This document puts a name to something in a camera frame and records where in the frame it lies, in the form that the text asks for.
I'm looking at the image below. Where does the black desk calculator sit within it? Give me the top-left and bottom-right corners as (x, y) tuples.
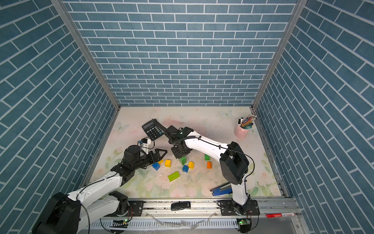
(142, 119), (164, 141)

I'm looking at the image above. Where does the blue lego brick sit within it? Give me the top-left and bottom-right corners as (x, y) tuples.
(152, 162), (160, 171)
(182, 165), (189, 173)

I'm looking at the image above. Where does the red marker pen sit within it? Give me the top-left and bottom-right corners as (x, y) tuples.
(265, 212), (296, 218)

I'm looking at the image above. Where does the yellow lego brick middle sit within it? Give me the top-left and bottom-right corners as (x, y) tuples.
(165, 160), (171, 168)

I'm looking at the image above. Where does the blue black stapler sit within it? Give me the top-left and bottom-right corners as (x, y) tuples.
(210, 182), (232, 197)

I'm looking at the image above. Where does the yellow lego brick right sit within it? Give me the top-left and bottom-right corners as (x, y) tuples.
(188, 161), (194, 169)

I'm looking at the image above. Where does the pink pencil cup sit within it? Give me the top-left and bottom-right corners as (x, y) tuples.
(234, 124), (250, 139)

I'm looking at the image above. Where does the lime long lego brick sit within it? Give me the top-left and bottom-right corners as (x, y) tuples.
(168, 172), (180, 182)

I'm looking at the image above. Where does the coloured pencils bundle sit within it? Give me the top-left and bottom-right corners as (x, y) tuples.
(238, 115), (257, 129)

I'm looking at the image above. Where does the blue lego brick centre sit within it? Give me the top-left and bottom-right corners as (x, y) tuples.
(182, 165), (189, 173)

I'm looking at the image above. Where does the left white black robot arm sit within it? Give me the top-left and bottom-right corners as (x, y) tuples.
(32, 145), (167, 234)

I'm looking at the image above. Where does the blue lego brick left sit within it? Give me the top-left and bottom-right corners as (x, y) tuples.
(152, 162), (160, 171)

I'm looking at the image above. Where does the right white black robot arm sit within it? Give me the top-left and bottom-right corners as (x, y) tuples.
(151, 119), (253, 215)

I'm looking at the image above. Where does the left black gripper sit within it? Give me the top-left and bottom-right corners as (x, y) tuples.
(131, 149), (167, 171)

